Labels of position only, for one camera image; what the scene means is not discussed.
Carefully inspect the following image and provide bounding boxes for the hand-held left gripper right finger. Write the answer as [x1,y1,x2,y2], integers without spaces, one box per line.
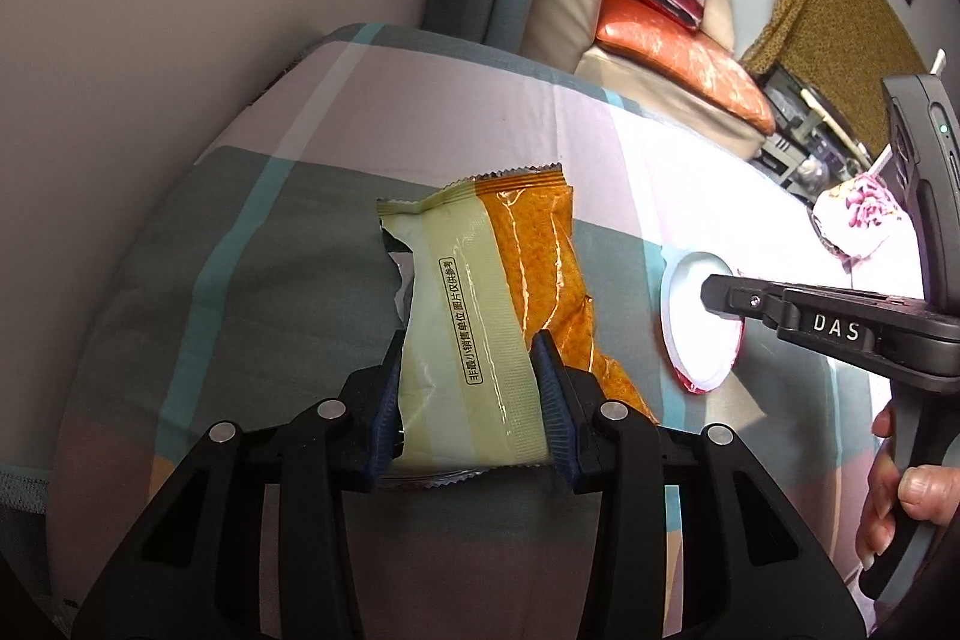
[529,329,878,640]

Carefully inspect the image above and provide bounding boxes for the floral blanket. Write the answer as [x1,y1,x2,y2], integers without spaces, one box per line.
[810,175,912,259]

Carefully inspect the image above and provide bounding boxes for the orange cushion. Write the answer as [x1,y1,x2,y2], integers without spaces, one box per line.
[595,0,777,135]

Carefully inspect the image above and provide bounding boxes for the yellow patterned cloth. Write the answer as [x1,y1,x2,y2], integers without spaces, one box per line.
[739,0,931,139]

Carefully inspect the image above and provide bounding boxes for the stacked stereo appliances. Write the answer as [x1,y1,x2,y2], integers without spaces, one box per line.
[750,62,871,191]

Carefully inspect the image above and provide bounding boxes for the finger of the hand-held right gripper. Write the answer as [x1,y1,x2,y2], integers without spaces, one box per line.
[697,274,788,330]

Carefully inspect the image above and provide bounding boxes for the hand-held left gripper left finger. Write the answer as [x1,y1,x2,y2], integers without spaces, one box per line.
[71,329,406,640]

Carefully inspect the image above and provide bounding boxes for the person's right hand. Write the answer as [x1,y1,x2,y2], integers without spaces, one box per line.
[855,400,960,570]

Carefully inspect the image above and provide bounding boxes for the white red-rimmed paper lid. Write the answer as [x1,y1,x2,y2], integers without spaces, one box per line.
[658,246,745,395]

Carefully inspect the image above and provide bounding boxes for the plaid bed sheet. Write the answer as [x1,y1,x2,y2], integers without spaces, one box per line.
[0,21,923,640]

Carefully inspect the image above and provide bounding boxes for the pale green orange snack wrapper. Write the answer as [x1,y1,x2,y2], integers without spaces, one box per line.
[375,161,661,483]

